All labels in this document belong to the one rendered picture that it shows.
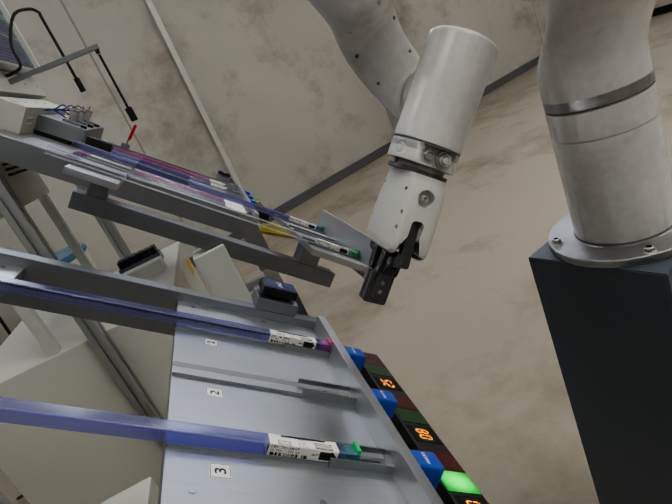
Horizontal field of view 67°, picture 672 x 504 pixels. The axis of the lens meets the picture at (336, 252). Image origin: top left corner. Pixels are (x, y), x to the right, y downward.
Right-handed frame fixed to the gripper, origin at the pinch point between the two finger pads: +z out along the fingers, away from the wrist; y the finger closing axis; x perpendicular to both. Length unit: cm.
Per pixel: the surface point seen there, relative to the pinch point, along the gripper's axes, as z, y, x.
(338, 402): 10.2, -12.3, 5.4
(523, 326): 19, 80, -94
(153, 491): 38.7, 7.5, 18.6
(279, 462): 10.2, -23.4, 13.7
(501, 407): 37, 53, -74
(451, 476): 11.1, -21.1, -4.2
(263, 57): -74, 388, -14
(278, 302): 7.5, 8.0, 9.5
